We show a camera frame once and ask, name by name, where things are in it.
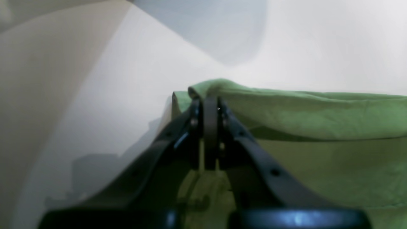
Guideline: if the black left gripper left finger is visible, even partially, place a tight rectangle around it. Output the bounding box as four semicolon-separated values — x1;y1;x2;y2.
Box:
38;97;218;229

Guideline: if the green t-shirt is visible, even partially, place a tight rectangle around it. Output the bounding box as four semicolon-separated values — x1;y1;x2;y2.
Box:
172;79;406;229

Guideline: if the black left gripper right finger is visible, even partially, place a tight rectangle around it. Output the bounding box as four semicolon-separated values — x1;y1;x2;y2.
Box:
218;99;372;229

